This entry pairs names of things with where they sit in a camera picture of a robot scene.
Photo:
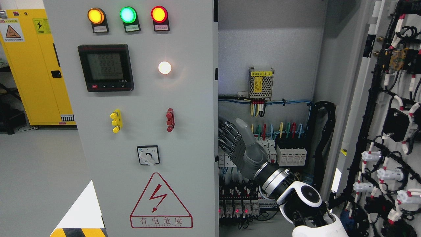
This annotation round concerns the green indicator light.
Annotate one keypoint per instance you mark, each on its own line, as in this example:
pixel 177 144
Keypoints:
pixel 130 19

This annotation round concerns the grey cabinet door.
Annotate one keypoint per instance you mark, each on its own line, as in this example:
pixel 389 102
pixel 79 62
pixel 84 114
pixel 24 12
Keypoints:
pixel 370 69
pixel 188 152

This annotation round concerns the white socket breaker row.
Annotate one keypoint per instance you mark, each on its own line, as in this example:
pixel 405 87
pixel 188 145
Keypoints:
pixel 226 162

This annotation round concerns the yellow indicator light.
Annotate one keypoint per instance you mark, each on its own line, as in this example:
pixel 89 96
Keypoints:
pixel 98 20

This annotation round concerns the perforated metal power supply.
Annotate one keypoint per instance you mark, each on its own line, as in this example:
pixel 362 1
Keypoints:
pixel 260 83

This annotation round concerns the red electric hazard sticker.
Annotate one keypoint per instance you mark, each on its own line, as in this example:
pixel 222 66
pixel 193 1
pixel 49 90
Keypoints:
pixel 160 207

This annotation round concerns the black white surge protector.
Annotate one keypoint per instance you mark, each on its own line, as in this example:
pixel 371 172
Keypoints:
pixel 291 151

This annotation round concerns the black white rotary switch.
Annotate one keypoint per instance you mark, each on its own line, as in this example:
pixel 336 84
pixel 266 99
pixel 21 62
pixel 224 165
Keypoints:
pixel 148 155

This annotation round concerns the red terminal posts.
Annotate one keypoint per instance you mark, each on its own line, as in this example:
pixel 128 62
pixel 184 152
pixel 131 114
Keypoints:
pixel 170 119

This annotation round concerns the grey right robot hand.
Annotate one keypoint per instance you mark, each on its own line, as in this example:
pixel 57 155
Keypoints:
pixel 237 140

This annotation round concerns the black digital power meter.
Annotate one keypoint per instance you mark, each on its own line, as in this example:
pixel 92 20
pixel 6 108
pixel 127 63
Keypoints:
pixel 106 67

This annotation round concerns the red indicator light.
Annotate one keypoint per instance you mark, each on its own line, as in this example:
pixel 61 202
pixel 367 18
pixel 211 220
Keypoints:
pixel 160 19

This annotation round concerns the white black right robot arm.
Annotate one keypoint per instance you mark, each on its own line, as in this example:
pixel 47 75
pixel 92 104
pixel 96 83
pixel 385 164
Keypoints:
pixel 299 203

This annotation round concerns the yellow terminal posts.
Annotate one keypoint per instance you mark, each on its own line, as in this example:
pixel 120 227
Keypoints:
pixel 116 117

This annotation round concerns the white indicator light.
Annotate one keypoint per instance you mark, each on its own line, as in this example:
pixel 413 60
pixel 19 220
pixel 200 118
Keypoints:
pixel 164 67

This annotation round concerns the relay terminal row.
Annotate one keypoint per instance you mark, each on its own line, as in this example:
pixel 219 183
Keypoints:
pixel 242 199

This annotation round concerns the yellow safety cabinet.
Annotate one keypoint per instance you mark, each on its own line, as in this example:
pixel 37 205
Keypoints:
pixel 28 43

